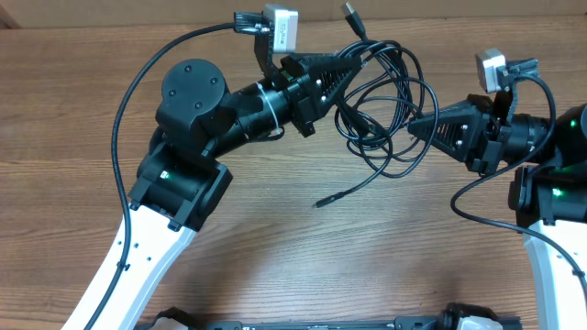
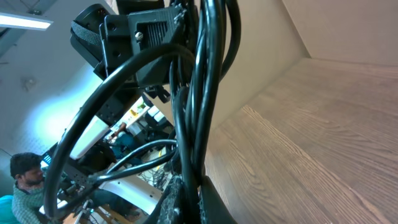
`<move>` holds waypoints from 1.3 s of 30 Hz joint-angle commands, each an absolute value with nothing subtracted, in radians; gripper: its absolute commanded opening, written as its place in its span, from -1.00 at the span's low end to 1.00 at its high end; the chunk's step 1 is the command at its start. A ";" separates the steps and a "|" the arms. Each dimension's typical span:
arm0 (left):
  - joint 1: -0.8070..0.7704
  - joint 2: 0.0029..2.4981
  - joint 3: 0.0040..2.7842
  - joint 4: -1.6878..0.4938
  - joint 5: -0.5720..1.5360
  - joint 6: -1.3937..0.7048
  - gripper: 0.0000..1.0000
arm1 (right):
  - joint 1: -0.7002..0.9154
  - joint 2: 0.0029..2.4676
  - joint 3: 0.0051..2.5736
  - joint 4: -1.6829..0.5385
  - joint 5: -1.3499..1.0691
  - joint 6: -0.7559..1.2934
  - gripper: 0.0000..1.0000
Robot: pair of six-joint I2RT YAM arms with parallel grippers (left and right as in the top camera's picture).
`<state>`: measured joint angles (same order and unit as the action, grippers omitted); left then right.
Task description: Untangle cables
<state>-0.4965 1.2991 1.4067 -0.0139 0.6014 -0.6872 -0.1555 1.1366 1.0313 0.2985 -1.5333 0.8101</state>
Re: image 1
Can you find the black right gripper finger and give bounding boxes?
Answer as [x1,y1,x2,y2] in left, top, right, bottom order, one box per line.
[412,99,491,124]
[408,112,490,162]

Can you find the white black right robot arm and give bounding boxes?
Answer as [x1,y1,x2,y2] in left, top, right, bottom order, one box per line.
[408,90,586,329]

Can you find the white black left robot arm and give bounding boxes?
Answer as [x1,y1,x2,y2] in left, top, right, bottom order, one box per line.
[66,43,361,329]

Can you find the black cable bundle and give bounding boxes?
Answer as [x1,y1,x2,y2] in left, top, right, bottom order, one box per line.
[312,1,440,210]

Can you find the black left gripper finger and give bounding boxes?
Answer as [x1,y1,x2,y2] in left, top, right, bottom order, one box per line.
[293,53,362,75]
[311,69,361,115]

